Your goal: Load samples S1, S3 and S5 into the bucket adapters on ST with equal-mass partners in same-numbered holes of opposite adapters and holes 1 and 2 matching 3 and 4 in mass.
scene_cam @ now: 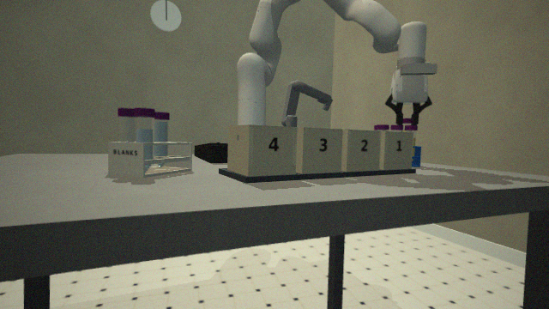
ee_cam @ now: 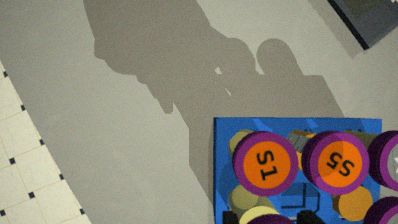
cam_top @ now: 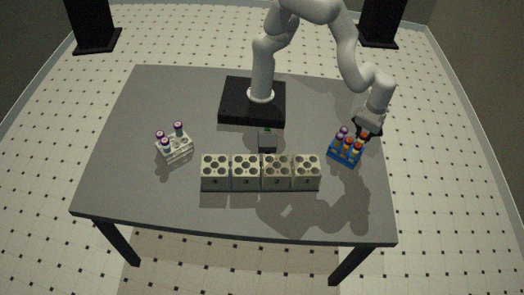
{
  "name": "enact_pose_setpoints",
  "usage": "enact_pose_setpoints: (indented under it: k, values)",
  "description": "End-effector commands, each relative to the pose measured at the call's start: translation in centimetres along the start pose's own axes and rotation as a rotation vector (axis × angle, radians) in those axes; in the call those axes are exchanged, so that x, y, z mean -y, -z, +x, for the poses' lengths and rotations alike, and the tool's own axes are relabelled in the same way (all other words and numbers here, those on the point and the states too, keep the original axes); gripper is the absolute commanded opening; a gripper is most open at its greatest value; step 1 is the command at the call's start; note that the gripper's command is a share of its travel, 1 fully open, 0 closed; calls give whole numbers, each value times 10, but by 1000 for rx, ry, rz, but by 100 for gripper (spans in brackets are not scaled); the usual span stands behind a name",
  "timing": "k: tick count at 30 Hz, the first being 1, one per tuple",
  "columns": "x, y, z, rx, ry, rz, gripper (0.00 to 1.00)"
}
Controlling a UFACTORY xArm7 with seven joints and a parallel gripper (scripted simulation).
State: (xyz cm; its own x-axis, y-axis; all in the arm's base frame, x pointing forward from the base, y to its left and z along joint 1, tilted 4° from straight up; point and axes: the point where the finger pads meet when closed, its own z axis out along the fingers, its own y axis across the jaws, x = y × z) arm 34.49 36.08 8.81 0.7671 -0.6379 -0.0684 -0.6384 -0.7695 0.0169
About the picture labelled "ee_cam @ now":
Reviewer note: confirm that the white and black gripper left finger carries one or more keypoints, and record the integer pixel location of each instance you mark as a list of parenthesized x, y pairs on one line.
[(228, 217)]

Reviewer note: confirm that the tube with purple cap marked x2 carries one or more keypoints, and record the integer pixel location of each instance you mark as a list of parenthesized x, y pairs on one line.
[(383, 156)]

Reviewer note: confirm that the blue tube rack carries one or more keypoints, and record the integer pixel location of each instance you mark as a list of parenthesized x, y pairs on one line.
[(302, 194)]

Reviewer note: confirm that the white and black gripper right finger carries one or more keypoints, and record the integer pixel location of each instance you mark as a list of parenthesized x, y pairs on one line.
[(308, 217)]

